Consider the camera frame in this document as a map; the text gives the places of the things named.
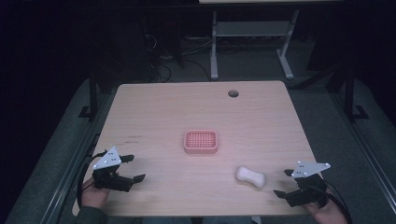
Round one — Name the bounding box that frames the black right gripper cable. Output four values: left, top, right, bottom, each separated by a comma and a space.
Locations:
321, 178, 353, 224

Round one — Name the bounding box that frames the white soap bar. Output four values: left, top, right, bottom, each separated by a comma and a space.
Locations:
235, 165, 267, 189

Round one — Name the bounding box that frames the person's left hand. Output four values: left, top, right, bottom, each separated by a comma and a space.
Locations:
80, 172, 121, 210

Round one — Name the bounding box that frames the black metal stand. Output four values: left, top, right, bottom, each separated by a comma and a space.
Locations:
343, 64, 370, 122
78, 65, 99, 121

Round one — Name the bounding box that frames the white floor cable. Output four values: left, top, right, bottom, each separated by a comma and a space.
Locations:
181, 36, 213, 57

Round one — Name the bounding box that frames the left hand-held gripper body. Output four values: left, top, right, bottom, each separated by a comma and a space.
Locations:
92, 147, 134, 193

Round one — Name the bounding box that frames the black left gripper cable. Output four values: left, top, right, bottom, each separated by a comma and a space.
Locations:
76, 149, 108, 209

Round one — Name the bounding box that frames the person's right hand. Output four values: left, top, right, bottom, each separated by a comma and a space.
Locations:
303, 189, 348, 224

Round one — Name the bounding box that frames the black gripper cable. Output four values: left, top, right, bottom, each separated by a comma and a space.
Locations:
76, 149, 108, 209
321, 178, 353, 224

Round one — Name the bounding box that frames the pink soap dish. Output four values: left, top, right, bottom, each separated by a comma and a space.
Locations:
182, 129, 219, 155

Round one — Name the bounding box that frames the metal frame rail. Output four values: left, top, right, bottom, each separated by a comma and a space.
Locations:
39, 89, 120, 224
329, 91, 396, 207

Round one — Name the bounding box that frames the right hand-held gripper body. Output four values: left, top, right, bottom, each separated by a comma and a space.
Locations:
285, 161, 332, 208

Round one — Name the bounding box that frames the black floor cable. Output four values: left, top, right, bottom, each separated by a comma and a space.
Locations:
150, 57, 213, 84

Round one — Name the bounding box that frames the white metal desk frame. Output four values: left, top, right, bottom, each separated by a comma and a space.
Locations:
199, 0, 344, 81

